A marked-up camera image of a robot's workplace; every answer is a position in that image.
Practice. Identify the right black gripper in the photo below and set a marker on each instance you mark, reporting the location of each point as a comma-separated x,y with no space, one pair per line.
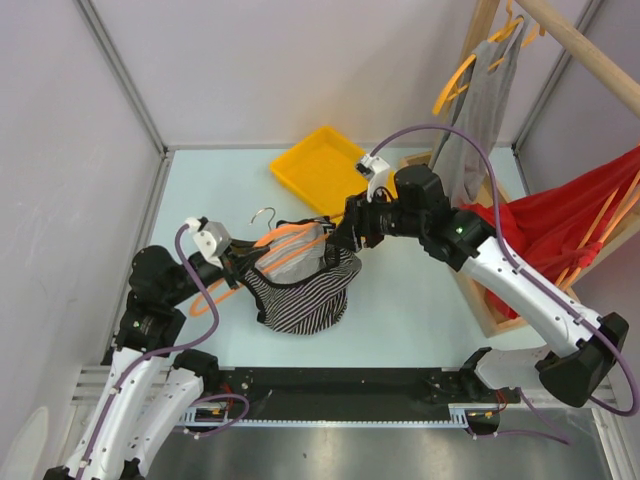
356,223

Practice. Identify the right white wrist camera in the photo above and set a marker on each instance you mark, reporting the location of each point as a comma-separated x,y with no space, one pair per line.
376,171

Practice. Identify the wooden clothes rack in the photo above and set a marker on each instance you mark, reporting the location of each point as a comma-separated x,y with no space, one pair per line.
490,195

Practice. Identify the yellow plastic tray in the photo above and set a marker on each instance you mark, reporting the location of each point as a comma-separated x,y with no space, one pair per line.
320,170

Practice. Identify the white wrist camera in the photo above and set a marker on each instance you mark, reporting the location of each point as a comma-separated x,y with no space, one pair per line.
376,171
211,238

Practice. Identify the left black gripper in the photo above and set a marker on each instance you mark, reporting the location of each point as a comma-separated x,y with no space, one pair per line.
238,257

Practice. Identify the red tank top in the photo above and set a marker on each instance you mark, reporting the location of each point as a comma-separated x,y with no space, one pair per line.
561,231

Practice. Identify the orange hanger with grey top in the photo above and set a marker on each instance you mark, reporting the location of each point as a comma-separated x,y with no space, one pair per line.
480,30

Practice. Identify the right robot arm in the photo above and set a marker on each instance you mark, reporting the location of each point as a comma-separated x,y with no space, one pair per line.
581,346

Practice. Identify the white cable duct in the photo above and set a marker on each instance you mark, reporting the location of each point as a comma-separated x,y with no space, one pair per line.
206,419

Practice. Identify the grey tank top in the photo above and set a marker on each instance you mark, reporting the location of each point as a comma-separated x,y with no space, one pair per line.
479,112

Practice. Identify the striped tank top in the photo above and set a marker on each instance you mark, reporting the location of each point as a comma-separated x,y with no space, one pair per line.
309,305

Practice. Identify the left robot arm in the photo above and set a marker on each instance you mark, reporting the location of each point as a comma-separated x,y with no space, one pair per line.
153,380

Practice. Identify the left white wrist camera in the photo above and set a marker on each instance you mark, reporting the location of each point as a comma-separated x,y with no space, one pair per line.
211,238

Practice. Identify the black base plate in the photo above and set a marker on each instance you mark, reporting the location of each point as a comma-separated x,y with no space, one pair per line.
356,393

